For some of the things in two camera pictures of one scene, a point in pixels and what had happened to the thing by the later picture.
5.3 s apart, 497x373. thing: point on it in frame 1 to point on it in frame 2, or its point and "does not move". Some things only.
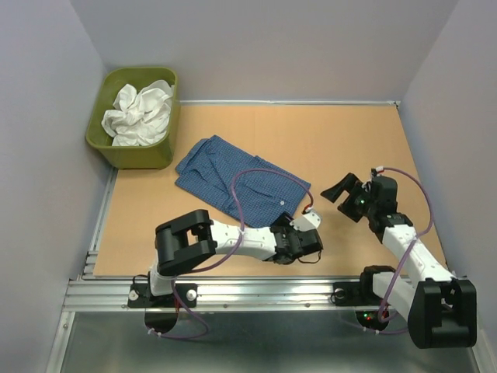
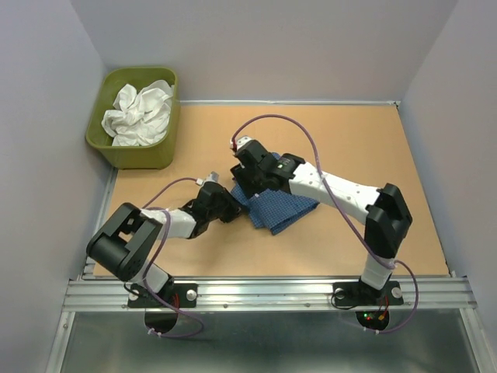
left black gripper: [283, 221] to [234, 209]
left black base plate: [140, 295] does not move
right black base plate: [352, 294] does not move
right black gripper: [346, 183] to [242, 174]
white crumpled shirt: [140, 117] does not move
